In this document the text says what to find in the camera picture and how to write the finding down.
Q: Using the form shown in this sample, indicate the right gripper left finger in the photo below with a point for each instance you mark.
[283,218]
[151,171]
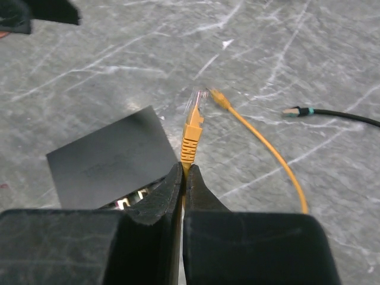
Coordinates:
[139,245]

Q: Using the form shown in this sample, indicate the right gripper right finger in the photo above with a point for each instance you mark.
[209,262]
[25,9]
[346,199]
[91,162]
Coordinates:
[228,247]

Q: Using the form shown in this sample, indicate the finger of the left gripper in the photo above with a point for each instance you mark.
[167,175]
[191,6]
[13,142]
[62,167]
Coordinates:
[16,15]

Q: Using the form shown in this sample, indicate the black network switch box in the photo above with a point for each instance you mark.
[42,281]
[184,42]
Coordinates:
[112,162]

